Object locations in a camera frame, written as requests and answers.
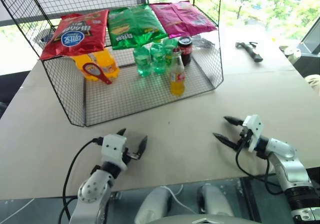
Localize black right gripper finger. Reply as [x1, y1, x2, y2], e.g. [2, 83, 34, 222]
[212, 132, 241, 152]
[223, 116, 245, 128]

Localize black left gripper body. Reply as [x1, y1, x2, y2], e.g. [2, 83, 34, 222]
[122, 146, 140, 167]

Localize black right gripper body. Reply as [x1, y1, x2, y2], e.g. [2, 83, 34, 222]
[235, 125, 253, 152]

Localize orange soda glass bottle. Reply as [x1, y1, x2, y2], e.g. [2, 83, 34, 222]
[169, 47, 186, 97]

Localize red bottle opener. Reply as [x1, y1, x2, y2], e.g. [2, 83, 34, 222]
[81, 62, 113, 86]

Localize green plastic soda bottle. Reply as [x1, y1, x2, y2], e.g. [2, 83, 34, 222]
[133, 46, 153, 78]
[162, 37, 179, 67]
[149, 40, 167, 75]

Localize dark cola bottle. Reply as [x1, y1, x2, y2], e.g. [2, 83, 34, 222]
[177, 35, 193, 67]

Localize grey rounded robot leg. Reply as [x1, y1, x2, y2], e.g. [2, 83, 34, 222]
[134, 186, 176, 224]
[197, 183, 235, 217]

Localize black hammer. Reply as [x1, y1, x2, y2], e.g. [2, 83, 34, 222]
[235, 41, 264, 63]

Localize yellow snack package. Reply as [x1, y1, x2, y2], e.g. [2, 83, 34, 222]
[71, 47, 121, 82]

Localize grey robot torso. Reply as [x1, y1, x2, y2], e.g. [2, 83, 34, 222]
[147, 213, 261, 224]

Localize grey crumpled plastic item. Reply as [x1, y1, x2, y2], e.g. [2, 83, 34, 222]
[192, 34, 216, 49]

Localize beige rounded object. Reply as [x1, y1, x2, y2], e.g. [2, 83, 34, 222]
[303, 74, 320, 94]

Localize beige tape rolls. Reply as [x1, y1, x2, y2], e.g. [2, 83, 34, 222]
[279, 45, 302, 58]

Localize green chip bag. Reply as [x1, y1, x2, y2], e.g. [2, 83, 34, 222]
[107, 3, 169, 51]

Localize red chip bag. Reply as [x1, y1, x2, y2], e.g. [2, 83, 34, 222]
[39, 8, 110, 61]

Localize black monitor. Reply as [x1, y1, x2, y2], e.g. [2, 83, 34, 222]
[292, 16, 320, 75]

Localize magenta chip bag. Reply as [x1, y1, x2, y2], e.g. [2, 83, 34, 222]
[149, 0, 218, 39]

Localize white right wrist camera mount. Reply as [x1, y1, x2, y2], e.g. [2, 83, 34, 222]
[241, 114, 265, 153]

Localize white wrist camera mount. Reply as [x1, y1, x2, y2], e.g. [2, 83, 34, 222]
[241, 114, 265, 153]
[101, 133, 129, 171]

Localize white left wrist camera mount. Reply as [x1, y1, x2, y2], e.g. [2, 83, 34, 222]
[101, 133, 129, 171]

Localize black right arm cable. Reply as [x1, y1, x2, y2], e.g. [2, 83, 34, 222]
[235, 131, 286, 196]

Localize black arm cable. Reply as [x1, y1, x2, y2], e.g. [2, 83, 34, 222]
[235, 131, 286, 196]
[58, 136, 105, 224]

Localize black wire grid rack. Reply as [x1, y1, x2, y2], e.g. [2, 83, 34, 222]
[0, 0, 224, 128]

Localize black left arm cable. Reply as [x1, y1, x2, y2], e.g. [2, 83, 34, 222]
[58, 136, 105, 224]

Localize white thin cable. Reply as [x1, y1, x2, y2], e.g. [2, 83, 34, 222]
[159, 183, 198, 215]

